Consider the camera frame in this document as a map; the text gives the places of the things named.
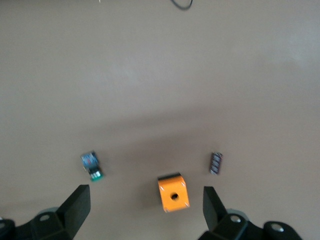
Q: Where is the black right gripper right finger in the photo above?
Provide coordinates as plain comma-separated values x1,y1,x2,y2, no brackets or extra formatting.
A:
202,186,304,240

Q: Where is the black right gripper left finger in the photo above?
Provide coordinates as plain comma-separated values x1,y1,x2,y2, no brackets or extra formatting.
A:
0,184,92,240

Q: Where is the green push button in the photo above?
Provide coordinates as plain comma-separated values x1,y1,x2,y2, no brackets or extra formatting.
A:
80,149,104,183

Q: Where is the orange box with hole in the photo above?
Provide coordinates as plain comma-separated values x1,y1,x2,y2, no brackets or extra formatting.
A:
157,172,191,214

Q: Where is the small black terminal block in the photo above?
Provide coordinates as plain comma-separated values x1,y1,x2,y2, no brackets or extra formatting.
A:
208,151,224,176

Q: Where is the black looped table cable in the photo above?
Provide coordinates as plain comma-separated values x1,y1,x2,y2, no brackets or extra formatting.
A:
170,0,194,12

